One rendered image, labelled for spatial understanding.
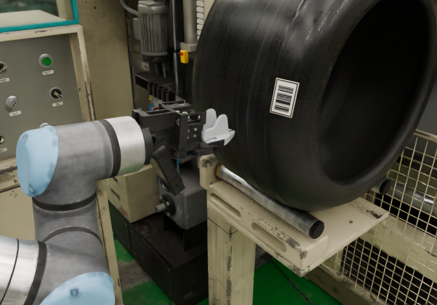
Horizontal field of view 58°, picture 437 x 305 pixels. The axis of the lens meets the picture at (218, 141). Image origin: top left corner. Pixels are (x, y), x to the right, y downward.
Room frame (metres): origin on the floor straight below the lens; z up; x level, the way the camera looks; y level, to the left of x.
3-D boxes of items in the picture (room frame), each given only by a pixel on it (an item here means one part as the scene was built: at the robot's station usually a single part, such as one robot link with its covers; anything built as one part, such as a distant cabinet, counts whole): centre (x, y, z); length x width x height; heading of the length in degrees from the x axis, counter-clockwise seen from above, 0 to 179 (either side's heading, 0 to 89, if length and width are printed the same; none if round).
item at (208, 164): (1.07, -0.11, 0.90); 0.40 x 0.03 x 0.10; 129
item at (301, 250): (0.85, -0.11, 0.84); 0.36 x 0.09 x 0.06; 39
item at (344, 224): (0.94, -0.22, 0.80); 0.37 x 0.36 x 0.02; 129
